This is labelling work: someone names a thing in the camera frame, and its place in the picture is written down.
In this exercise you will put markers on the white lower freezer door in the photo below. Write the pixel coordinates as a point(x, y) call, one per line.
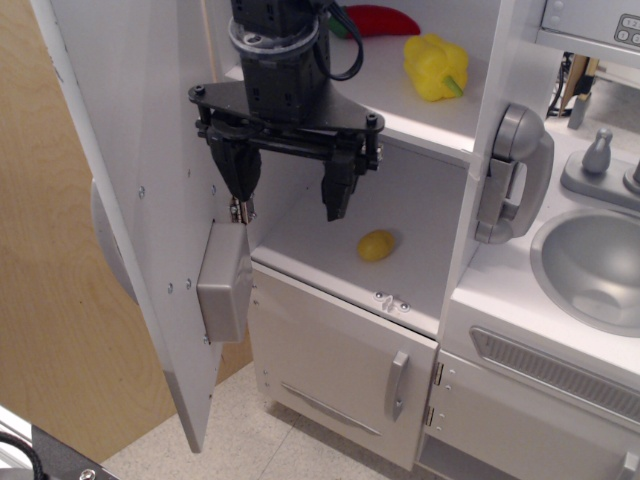
point(329, 361)

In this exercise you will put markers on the grey toy telephone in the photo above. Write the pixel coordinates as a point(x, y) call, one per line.
point(518, 177)

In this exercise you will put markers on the yellow toy lemon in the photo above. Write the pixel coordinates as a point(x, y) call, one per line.
point(375, 245)

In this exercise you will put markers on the toy microwave with keypad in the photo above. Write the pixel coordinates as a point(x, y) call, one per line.
point(606, 23)

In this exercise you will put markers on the grey freezer door handle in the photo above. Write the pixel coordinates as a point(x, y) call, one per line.
point(393, 402)

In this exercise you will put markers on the grey toy faucet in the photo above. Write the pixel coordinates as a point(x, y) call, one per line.
point(595, 173)

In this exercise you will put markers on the grey toy sink basin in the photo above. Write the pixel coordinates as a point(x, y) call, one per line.
point(587, 263)

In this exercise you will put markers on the red toy chili pepper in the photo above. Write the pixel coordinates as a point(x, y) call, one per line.
point(374, 21)

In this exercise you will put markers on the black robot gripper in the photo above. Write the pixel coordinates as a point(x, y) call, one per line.
point(288, 105)

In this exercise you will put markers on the white toy fridge door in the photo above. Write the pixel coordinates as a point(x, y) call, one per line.
point(125, 69)

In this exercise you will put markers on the white oven door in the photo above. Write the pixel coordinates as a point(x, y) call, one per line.
point(485, 425)

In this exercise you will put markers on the grey fridge door handle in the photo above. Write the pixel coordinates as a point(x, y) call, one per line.
point(108, 243)

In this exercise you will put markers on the yellow toy bell pepper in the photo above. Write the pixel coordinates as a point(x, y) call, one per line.
point(436, 68)

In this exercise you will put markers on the white toy fridge cabinet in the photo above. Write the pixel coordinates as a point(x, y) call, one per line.
point(427, 188)

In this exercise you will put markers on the silver door hinge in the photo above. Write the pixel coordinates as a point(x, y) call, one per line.
point(242, 211)

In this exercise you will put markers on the grey ice dispenser panel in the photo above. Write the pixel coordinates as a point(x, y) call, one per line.
point(225, 283)

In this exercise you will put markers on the grey oven vent panel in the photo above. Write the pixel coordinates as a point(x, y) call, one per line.
point(539, 366)

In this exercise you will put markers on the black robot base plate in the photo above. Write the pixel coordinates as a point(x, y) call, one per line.
point(44, 457)

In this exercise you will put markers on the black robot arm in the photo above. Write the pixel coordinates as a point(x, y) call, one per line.
point(266, 29)

